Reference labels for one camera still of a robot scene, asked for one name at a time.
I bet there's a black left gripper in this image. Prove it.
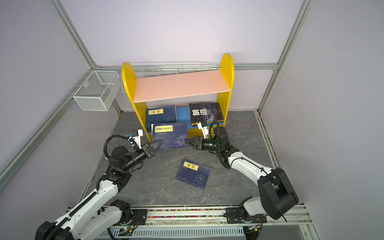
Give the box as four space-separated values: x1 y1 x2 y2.
123 139 163 172

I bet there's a navy book lowest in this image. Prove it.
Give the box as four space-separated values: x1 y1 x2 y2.
152 122 189 150

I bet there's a dark wolf cover book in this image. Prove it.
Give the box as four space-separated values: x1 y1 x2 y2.
189 103 224 126

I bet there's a navy book with flower emblem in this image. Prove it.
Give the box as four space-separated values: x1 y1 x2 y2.
175 159 212 190

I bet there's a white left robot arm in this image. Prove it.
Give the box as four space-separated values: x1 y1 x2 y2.
35 135 164 240

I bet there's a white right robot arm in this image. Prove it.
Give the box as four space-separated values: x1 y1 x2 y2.
186 127 299 223

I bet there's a yellow wooden bookshelf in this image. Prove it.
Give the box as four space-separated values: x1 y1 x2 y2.
122 53 235 141

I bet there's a white mesh basket left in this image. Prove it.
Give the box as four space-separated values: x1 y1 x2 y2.
73 70 121 112

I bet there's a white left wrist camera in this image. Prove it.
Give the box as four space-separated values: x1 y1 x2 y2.
128 129 144 149

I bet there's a white wire basket rear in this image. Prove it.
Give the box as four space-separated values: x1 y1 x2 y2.
130 61 214 78

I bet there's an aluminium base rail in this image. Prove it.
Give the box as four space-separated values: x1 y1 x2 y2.
65 203 313 240

